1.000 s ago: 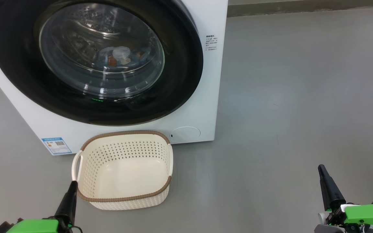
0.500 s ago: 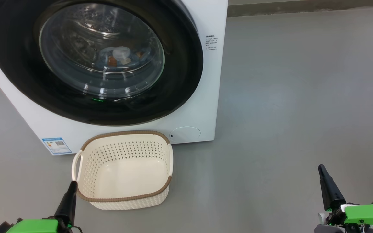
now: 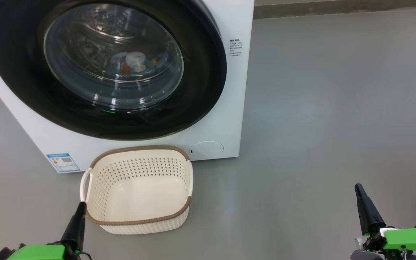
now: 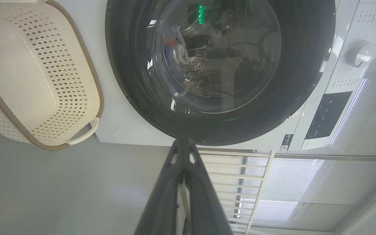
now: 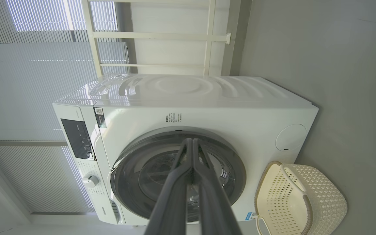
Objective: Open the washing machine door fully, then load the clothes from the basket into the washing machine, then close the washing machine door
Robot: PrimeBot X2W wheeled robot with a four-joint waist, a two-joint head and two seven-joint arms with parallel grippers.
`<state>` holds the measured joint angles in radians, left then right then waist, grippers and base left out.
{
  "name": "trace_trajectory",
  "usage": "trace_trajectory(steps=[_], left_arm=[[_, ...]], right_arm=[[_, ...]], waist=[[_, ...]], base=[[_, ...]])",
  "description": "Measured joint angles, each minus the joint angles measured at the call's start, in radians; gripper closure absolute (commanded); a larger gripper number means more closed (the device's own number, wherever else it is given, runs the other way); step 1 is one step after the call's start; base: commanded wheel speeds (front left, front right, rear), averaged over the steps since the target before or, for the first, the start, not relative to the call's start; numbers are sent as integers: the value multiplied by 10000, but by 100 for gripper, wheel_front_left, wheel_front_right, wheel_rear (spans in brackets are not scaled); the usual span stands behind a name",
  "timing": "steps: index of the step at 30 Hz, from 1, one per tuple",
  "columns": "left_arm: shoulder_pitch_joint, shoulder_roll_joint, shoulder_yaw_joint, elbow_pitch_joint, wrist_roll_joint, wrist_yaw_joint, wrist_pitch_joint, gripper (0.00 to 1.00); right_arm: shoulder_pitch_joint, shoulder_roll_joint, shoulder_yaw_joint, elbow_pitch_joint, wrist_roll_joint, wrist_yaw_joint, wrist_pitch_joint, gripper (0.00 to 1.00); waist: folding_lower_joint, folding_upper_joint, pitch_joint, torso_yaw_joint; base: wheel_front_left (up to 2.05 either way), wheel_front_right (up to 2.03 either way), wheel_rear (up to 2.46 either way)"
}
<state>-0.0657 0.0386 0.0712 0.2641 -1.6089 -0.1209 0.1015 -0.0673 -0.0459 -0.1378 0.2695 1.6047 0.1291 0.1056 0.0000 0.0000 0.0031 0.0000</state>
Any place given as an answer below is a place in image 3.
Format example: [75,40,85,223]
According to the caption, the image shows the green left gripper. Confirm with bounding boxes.
[0,201,87,260]

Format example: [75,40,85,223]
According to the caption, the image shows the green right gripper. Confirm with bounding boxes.
[351,183,416,260]

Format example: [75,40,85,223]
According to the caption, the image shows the round black glass washer door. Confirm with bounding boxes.
[0,0,227,140]

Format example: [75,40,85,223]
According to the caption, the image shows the cream white garment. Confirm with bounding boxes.
[125,52,147,73]

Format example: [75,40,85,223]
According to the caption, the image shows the blue orange patterned garment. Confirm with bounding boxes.
[110,52,169,74]

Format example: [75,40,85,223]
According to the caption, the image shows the white front-load washing machine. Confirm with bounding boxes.
[0,0,255,174]

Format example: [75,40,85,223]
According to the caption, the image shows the blue energy label sticker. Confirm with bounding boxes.
[46,153,81,173]

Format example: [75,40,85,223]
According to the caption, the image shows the cream perforated laundry basket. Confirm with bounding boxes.
[80,145,194,235]

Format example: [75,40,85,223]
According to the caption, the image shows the round white filter cover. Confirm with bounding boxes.
[189,141,224,159]

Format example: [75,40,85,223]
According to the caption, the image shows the black printed warning text label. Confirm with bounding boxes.
[229,38,244,57]

